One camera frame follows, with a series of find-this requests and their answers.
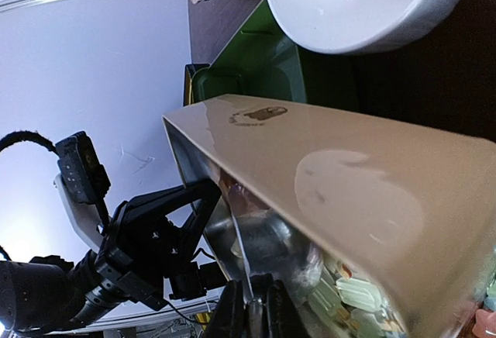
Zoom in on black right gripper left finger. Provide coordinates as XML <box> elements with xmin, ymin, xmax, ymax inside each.
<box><xmin>202</xmin><ymin>281</ymin><xmax>245</xmax><ymax>338</ymax></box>

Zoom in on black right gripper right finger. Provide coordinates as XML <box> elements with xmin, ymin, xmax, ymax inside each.
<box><xmin>266</xmin><ymin>280</ymin><xmax>308</xmax><ymax>338</ymax></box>

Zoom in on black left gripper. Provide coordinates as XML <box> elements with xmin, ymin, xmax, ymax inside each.
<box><xmin>95</xmin><ymin>179</ymin><xmax>221</xmax><ymax>310</ymax></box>

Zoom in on metal scoop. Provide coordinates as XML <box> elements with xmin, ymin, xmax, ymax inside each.
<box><xmin>230</xmin><ymin>213</ymin><xmax>325</xmax><ymax>338</ymax></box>

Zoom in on green tray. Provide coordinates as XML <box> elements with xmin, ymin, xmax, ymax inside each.
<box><xmin>193</xmin><ymin>1</ymin><xmax>360</xmax><ymax>112</ymax></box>

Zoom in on cream tin of popsicle candies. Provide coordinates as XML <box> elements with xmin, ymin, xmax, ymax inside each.
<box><xmin>163</xmin><ymin>95</ymin><xmax>495</xmax><ymax>337</ymax></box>

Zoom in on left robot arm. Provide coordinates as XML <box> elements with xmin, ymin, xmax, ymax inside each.
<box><xmin>1</xmin><ymin>179</ymin><xmax>221</xmax><ymax>337</ymax></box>

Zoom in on white bowl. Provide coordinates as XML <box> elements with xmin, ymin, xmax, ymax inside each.
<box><xmin>267</xmin><ymin>0</ymin><xmax>459</xmax><ymax>54</ymax></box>

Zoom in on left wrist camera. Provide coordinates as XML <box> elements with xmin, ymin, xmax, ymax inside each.
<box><xmin>54</xmin><ymin>131</ymin><xmax>111</xmax><ymax>252</ymax></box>

